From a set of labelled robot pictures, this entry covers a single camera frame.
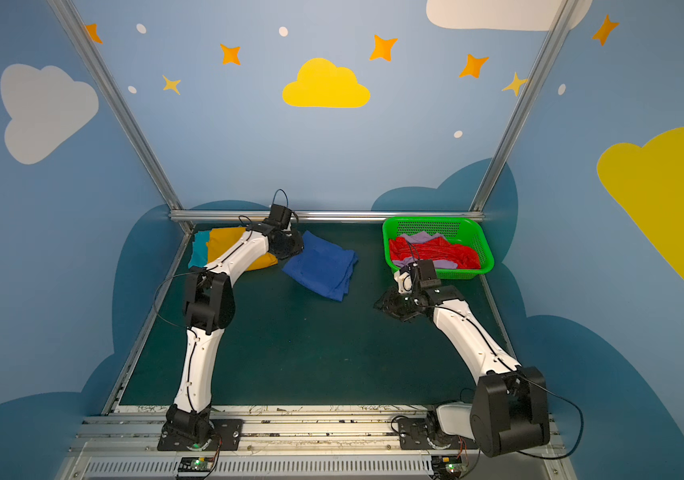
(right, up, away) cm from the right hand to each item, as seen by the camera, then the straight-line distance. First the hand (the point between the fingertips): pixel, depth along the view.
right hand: (381, 303), depth 84 cm
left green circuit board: (-46, -37, -13) cm, 61 cm away
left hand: (-24, +17, +20) cm, 35 cm away
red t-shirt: (+24, +16, +27) cm, 39 cm away
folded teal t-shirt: (-66, +15, +27) cm, 73 cm away
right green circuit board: (+15, -38, -12) cm, 42 cm away
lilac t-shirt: (+18, +21, +35) cm, 45 cm away
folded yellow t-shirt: (-57, +20, +26) cm, 66 cm away
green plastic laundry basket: (+36, +23, +29) cm, 52 cm away
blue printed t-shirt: (-18, +10, +22) cm, 31 cm away
